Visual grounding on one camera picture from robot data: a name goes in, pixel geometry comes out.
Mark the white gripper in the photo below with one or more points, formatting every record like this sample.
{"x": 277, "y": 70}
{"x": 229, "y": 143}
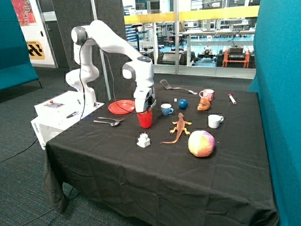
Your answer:
{"x": 144, "y": 98}

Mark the red plastic plate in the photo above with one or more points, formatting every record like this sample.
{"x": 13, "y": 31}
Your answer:
{"x": 122, "y": 107}

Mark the red plastic cup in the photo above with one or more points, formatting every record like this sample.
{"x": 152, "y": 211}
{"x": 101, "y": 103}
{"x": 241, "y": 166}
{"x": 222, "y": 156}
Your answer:
{"x": 145, "y": 119}

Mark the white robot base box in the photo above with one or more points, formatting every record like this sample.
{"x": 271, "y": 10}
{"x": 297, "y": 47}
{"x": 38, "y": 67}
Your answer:
{"x": 58, "y": 114}

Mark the blue cup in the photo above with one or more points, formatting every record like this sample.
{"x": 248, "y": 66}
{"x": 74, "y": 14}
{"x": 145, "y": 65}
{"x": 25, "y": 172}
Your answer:
{"x": 167, "y": 109}

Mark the metal fork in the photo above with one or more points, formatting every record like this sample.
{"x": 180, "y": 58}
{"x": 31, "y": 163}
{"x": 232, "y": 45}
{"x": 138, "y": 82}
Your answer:
{"x": 111, "y": 119}

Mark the blue ball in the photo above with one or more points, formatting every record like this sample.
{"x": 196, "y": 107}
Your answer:
{"x": 183, "y": 104}

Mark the metal spoon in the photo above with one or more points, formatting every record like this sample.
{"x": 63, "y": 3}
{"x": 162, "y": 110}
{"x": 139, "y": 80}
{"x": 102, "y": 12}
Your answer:
{"x": 106, "y": 122}

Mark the white power adapter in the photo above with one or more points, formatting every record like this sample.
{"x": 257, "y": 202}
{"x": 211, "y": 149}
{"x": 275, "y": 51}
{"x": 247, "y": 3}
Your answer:
{"x": 143, "y": 140}

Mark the orange toy lizard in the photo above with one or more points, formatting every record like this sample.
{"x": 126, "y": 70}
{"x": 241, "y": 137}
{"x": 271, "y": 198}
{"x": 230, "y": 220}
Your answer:
{"x": 179, "y": 127}

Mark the brown plush toy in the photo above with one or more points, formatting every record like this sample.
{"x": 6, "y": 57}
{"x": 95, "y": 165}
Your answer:
{"x": 204, "y": 104}

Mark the pink mug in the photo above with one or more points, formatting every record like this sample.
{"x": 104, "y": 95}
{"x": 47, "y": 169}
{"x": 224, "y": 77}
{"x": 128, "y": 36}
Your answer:
{"x": 207, "y": 93}

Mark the multicolour plush ball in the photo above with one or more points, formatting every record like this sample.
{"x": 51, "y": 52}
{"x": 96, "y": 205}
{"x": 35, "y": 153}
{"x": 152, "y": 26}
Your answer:
{"x": 201, "y": 143}

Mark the white mug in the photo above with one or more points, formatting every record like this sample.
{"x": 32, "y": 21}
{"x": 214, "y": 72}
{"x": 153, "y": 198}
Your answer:
{"x": 214, "y": 121}

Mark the black tablecloth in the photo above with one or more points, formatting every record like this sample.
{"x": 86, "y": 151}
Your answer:
{"x": 164, "y": 184}

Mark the red white marker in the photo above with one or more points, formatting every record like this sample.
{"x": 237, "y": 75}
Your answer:
{"x": 232, "y": 99}

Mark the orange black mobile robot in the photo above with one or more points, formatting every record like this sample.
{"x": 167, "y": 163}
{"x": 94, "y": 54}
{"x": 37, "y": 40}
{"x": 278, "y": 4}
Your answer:
{"x": 236, "y": 57}

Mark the yellow black sign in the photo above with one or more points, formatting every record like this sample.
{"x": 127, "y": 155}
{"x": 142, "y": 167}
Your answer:
{"x": 35, "y": 50}

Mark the teal sofa bench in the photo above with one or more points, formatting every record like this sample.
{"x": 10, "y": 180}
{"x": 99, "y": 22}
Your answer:
{"x": 15, "y": 66}

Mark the teal partition wall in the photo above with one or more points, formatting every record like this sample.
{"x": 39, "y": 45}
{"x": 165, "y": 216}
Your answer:
{"x": 277, "y": 46}

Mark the red wall poster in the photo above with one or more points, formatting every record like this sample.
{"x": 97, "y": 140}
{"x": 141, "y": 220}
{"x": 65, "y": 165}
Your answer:
{"x": 24, "y": 12}

